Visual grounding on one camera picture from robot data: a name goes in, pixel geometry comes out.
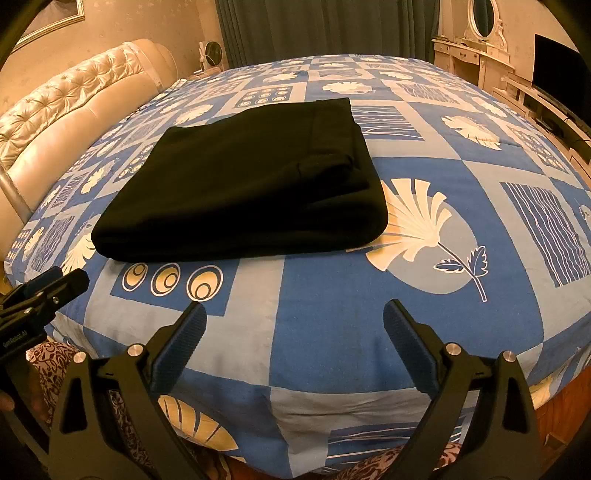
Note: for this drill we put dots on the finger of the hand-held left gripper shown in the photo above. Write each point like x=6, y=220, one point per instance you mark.
x=44, y=280
x=69, y=286

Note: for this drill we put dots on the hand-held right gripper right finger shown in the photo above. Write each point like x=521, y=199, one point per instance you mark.
x=408, y=346

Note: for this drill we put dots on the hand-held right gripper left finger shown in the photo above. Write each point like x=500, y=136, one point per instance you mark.
x=180, y=346

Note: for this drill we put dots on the black pants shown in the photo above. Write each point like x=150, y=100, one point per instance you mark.
x=240, y=184

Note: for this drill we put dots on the person's left hand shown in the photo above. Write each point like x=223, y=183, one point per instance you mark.
x=6, y=401

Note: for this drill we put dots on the brown patterned clothing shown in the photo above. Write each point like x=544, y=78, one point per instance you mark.
x=51, y=364

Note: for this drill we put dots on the blue patterned bedspread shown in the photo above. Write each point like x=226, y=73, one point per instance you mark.
x=346, y=323

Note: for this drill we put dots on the cream tufted headboard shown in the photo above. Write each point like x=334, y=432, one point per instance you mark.
x=69, y=115

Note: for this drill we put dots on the small white fan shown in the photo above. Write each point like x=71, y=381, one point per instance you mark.
x=213, y=53

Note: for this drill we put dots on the white television stand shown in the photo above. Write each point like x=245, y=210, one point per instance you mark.
x=531, y=94

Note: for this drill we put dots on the white vanity dresser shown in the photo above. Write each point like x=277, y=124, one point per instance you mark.
x=461, y=55

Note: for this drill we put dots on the black flat television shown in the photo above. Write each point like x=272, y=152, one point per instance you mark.
x=558, y=69

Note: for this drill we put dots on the dark green curtain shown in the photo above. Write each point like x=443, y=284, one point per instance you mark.
x=323, y=27

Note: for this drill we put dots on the oval vanity mirror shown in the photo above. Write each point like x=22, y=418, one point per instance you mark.
x=482, y=16

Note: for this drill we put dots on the framed wall picture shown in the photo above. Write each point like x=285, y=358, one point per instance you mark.
x=51, y=27

